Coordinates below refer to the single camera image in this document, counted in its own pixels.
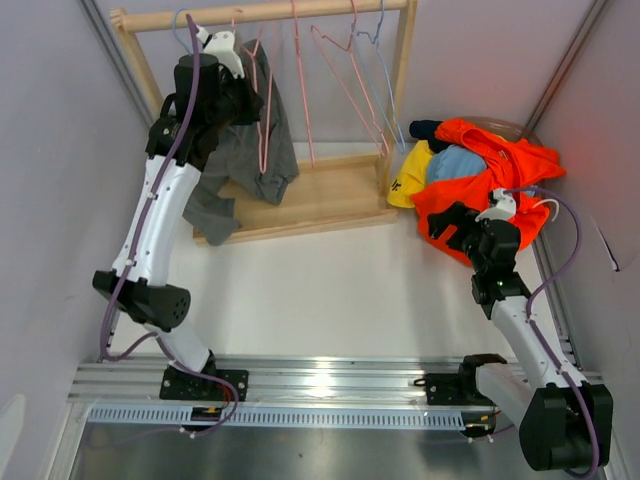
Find pink hanger of orange shorts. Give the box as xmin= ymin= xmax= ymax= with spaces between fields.
xmin=242 ymin=27 xmax=273 ymax=174

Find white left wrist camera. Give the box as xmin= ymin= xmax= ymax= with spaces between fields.
xmin=196 ymin=25 xmax=245 ymax=79

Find blue hanger of grey shorts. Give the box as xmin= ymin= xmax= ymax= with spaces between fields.
xmin=172 ymin=8 xmax=194 ymax=55

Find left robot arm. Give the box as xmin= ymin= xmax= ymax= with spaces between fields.
xmin=92 ymin=53 xmax=263 ymax=400

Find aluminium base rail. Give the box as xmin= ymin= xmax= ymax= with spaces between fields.
xmin=67 ymin=355 xmax=609 ymax=406

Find translucent pink plastic basket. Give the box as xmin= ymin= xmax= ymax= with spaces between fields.
xmin=463 ymin=116 xmax=543 ymax=146

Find orange shorts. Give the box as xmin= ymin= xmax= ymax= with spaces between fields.
xmin=412 ymin=118 xmax=566 ymax=266

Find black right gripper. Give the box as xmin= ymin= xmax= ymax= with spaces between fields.
xmin=427 ymin=202 xmax=488 ymax=274

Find navy blue shorts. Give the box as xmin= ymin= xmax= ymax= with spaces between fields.
xmin=409 ymin=120 xmax=449 ymax=153

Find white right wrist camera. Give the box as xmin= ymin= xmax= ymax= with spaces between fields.
xmin=475 ymin=188 xmax=517 ymax=222

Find blue wire hanger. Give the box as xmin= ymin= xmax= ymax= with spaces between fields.
xmin=352 ymin=0 xmax=407 ymax=153

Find slotted cable duct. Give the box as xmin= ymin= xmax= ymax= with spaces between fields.
xmin=87 ymin=404 xmax=465 ymax=431

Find yellow shorts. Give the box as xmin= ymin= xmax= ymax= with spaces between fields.
xmin=386 ymin=140 xmax=435 ymax=209

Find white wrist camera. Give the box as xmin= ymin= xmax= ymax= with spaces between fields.
xmin=475 ymin=188 xmax=517 ymax=222
xmin=196 ymin=25 xmax=245 ymax=79

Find wooden clothes rack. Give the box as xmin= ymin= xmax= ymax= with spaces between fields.
xmin=110 ymin=0 xmax=418 ymax=243

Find pink hanger of navy shorts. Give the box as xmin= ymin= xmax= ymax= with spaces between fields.
xmin=309 ymin=0 xmax=390 ymax=159

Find light blue shorts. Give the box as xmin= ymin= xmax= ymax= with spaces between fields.
xmin=426 ymin=145 xmax=487 ymax=184

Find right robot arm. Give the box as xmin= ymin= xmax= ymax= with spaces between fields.
xmin=427 ymin=202 xmax=614 ymax=479

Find grey shorts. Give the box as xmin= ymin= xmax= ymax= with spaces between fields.
xmin=183 ymin=39 xmax=299 ymax=246

